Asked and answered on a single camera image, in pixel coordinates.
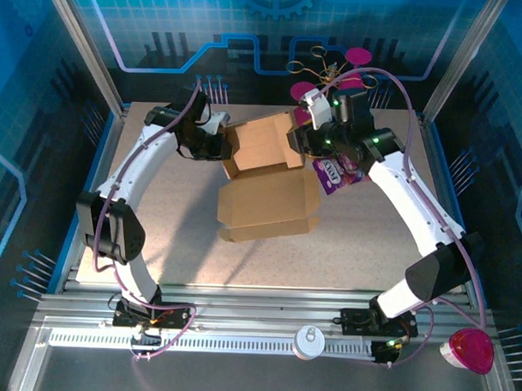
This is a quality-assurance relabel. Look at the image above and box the brown cardboard paper box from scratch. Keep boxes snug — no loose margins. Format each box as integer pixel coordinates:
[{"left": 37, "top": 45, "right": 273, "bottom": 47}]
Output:
[{"left": 215, "top": 108, "right": 325, "bottom": 246}]

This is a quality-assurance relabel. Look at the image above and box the purple candy bag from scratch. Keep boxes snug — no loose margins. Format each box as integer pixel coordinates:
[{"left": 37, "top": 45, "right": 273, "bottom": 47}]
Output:
[{"left": 311, "top": 152, "right": 367, "bottom": 197}]

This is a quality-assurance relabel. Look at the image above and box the magenta plastic wine glass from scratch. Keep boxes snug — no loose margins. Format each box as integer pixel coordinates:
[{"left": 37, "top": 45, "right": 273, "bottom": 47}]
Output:
[
  {"left": 336, "top": 46, "right": 374, "bottom": 92},
  {"left": 288, "top": 81, "right": 321, "bottom": 125}
]

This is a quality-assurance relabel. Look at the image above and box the silver tin can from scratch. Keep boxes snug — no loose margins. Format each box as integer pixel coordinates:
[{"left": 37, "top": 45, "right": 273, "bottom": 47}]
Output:
[{"left": 292, "top": 324, "right": 326, "bottom": 362}]

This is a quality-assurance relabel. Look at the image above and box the black controller board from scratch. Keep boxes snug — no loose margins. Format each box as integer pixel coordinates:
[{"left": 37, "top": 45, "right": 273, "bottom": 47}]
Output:
[{"left": 373, "top": 336, "right": 412, "bottom": 365}]

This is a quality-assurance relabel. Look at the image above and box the magenta plastic bowl glass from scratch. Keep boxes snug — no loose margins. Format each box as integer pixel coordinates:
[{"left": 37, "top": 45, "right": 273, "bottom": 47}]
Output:
[{"left": 437, "top": 326, "right": 495, "bottom": 376}]

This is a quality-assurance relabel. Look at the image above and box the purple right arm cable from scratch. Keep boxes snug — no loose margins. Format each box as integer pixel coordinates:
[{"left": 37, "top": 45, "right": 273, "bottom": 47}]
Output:
[{"left": 309, "top": 64, "right": 498, "bottom": 372}]

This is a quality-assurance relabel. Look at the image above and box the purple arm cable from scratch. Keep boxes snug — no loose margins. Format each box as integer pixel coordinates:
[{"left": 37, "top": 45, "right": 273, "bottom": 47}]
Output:
[
  {"left": 309, "top": 64, "right": 498, "bottom": 372},
  {"left": 87, "top": 74, "right": 206, "bottom": 364}
]

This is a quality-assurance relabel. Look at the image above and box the gold wire glass rack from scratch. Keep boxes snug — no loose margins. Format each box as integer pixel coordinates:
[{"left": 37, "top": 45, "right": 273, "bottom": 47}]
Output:
[{"left": 285, "top": 44, "right": 380, "bottom": 96}]

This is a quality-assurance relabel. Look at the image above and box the aluminium side rail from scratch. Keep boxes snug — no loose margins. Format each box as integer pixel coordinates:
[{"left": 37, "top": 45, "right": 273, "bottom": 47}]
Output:
[
  {"left": 411, "top": 112, "right": 496, "bottom": 307},
  {"left": 46, "top": 102, "right": 132, "bottom": 295}
]

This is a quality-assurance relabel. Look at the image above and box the aluminium frame post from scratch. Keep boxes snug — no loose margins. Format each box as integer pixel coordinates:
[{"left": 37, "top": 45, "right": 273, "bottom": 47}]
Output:
[
  {"left": 420, "top": 0, "right": 509, "bottom": 128},
  {"left": 35, "top": 0, "right": 134, "bottom": 117}
]

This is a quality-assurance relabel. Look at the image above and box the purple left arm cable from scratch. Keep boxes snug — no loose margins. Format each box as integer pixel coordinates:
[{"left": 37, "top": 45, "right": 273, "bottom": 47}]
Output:
[{"left": 87, "top": 74, "right": 206, "bottom": 364}]

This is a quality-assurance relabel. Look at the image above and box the aluminium front frame rail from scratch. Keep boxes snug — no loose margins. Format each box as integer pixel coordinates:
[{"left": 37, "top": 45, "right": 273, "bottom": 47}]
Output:
[{"left": 31, "top": 280, "right": 499, "bottom": 342}]

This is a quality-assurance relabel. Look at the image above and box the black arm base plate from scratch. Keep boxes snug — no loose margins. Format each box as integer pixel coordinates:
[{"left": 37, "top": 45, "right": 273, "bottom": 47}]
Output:
[
  {"left": 110, "top": 299, "right": 194, "bottom": 331},
  {"left": 339, "top": 306, "right": 420, "bottom": 339}
]

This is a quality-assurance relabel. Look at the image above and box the white slotted cable duct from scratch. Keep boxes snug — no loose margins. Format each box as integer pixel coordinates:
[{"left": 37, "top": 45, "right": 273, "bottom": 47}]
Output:
[{"left": 47, "top": 327, "right": 375, "bottom": 359}]

